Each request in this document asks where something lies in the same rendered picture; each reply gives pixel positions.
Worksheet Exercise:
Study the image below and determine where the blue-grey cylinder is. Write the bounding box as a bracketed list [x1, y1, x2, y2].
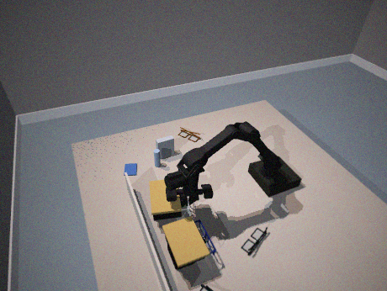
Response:
[154, 149, 161, 167]

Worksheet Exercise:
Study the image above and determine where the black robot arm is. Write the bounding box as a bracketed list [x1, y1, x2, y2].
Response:
[164, 122, 283, 191]

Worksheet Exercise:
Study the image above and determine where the blue square block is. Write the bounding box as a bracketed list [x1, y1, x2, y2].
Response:
[124, 163, 137, 176]

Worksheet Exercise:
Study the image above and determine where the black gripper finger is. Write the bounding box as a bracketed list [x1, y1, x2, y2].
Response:
[188, 196, 199, 206]
[180, 197, 188, 206]

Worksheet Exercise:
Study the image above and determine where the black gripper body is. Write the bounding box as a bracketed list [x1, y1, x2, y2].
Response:
[166, 184, 213, 202]

